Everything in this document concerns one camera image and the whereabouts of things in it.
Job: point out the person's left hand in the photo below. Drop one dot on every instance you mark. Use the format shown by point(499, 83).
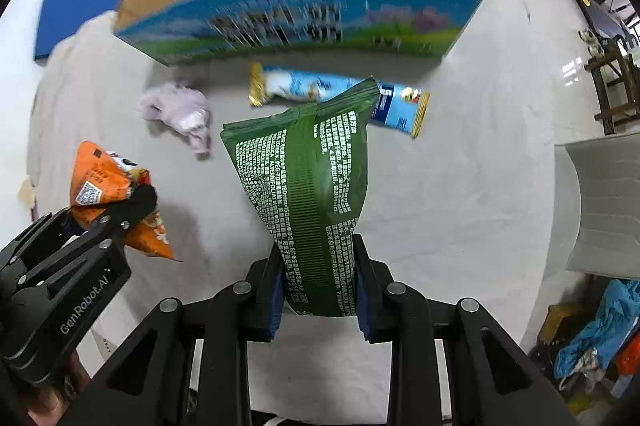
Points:
point(55, 398)

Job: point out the white plastic sheet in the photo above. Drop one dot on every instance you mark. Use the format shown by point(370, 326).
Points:
point(600, 206)

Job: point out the blue plastic bag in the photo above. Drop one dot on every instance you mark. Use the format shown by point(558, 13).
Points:
point(597, 331)

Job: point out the blue and gold snack packet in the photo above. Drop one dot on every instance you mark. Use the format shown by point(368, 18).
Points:
point(340, 99)

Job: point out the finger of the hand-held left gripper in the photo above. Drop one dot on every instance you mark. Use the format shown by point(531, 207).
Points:
point(112, 218)

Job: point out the dark wooden stool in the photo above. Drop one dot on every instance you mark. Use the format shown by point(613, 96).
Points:
point(615, 81)

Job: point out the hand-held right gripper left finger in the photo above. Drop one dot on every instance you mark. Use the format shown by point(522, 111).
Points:
point(274, 306)

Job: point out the green snack bag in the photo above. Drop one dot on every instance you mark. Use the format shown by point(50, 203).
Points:
point(310, 201)

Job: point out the orange snack bag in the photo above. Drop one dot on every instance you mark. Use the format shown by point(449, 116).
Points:
point(107, 193)

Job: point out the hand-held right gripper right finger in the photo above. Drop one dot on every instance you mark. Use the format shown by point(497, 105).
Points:
point(364, 311)

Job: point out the blue mat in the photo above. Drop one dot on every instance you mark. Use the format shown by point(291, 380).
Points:
point(75, 14)

